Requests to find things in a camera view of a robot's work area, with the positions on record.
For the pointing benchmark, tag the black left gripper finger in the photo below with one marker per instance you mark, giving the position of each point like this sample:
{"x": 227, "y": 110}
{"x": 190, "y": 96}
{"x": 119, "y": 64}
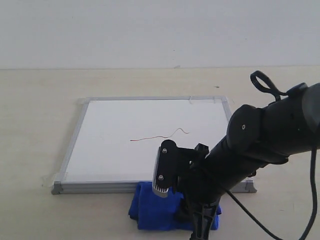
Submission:
{"x": 203, "y": 217}

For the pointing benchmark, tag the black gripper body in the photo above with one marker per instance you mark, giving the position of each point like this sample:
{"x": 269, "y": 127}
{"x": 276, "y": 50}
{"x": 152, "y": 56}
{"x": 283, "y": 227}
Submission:
{"x": 198, "y": 175}

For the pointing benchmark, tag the blue microfiber cloth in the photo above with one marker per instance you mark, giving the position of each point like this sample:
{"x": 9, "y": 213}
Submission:
{"x": 154, "y": 213}

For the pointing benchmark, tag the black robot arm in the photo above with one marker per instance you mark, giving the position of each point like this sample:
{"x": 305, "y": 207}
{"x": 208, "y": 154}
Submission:
{"x": 255, "y": 138}

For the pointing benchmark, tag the clear tape front left corner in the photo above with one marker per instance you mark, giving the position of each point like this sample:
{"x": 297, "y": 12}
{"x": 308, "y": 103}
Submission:
{"x": 49, "y": 180}

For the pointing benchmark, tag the clear tape back left corner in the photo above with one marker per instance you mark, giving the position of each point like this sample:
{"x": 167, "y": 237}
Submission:
{"x": 85, "y": 100}

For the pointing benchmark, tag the black wrist camera with heatsink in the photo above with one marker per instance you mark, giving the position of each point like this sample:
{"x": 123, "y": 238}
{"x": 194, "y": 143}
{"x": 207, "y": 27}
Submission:
{"x": 165, "y": 168}

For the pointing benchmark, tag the white whiteboard with aluminium frame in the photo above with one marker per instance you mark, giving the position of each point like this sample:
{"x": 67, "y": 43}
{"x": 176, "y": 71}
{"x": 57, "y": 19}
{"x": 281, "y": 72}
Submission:
{"x": 116, "y": 139}

